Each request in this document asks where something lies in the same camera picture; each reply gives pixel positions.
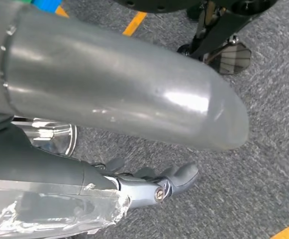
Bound chrome barrier stanchion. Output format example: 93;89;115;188
11;117;78;158

